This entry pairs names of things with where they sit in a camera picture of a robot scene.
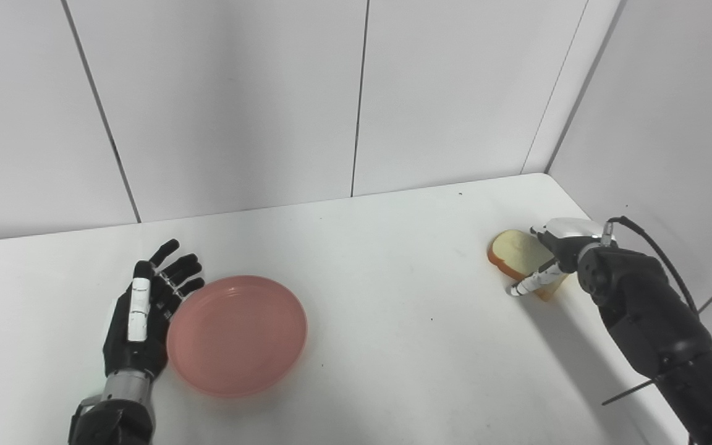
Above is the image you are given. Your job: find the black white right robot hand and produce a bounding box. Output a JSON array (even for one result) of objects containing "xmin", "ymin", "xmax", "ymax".
[{"xmin": 509, "ymin": 218, "xmax": 604, "ymax": 297}]

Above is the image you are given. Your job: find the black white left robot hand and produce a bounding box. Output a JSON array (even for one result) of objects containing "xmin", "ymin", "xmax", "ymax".
[{"xmin": 102, "ymin": 239, "xmax": 206, "ymax": 379}]

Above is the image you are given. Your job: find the slice of white bread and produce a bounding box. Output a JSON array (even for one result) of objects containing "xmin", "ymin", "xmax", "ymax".
[{"xmin": 488, "ymin": 229, "xmax": 570, "ymax": 302}]

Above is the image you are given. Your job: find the pink round plate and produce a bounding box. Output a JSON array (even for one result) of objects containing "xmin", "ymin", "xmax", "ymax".
[{"xmin": 166, "ymin": 276, "xmax": 308, "ymax": 398}]

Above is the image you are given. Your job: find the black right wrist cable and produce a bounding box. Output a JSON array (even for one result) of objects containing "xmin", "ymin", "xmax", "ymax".
[{"xmin": 603, "ymin": 216, "xmax": 701, "ymax": 316}]

